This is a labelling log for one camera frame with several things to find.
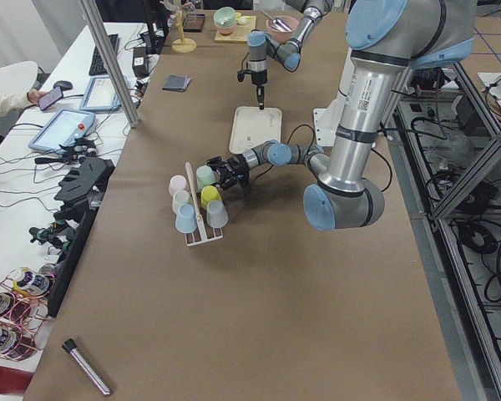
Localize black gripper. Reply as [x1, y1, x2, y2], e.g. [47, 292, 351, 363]
[206, 155, 250, 191]

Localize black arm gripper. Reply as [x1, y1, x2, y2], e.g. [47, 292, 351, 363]
[237, 69, 267, 110]

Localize mint green cup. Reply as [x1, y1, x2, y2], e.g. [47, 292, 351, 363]
[195, 165, 217, 190]

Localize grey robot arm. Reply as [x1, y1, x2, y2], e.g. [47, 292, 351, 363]
[208, 1, 477, 231]
[237, 0, 334, 110]

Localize yellow cup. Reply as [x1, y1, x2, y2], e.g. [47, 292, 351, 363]
[200, 185, 222, 210]

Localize pink cup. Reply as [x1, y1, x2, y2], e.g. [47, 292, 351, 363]
[168, 175, 188, 196]

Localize cream rabbit tray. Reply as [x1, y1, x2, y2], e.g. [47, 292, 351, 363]
[229, 106, 282, 154]

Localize cream white cup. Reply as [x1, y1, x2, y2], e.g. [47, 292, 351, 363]
[172, 190, 191, 214]

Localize grey cup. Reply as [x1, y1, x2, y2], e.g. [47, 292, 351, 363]
[206, 200, 229, 229]

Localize light blue cup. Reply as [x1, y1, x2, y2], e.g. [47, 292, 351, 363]
[175, 204, 197, 234]

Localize dark framed tray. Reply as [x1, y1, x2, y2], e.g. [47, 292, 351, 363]
[183, 14, 205, 33]

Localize wooden cutting board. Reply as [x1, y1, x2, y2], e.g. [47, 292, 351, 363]
[215, 15, 256, 43]

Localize pink bowl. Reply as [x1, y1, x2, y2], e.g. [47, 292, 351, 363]
[266, 16, 299, 43]

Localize stacked green pink bowls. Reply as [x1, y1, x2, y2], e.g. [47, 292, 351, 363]
[213, 7, 237, 35]

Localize wooden mug tree stand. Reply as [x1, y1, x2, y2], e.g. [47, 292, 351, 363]
[160, 1, 196, 53]

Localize folded grey cloth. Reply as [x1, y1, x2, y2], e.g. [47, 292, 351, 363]
[162, 74, 191, 92]

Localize black power adapter box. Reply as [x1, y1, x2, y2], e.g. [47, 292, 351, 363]
[132, 46, 149, 79]

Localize far blue teach pendant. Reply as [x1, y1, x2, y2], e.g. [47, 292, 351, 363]
[79, 75, 120, 113]

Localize blue teach pendant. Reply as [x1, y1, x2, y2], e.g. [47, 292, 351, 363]
[28, 109, 96, 153]
[79, 75, 120, 113]

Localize black plastic stand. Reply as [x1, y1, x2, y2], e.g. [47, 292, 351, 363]
[53, 157, 115, 222]

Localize black keyboard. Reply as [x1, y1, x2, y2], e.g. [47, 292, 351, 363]
[88, 33, 121, 77]

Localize near blue teach pendant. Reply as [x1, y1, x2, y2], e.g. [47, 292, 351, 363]
[28, 109, 96, 153]

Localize black computer mouse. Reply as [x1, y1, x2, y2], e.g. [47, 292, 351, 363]
[53, 80, 73, 91]

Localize dark smartphone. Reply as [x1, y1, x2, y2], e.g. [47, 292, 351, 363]
[38, 86, 63, 111]

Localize person in cream sweater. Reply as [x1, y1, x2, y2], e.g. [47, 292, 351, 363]
[0, 60, 47, 164]

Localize black metal cylinder tool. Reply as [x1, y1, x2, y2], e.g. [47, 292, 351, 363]
[62, 338, 113, 397]

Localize wooden rack handle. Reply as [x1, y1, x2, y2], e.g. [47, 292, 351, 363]
[185, 161, 203, 221]

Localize white wire cup rack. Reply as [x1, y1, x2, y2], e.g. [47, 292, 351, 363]
[185, 200, 224, 247]

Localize aluminium frame post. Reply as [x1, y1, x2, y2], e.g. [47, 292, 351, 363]
[78, 0, 139, 128]

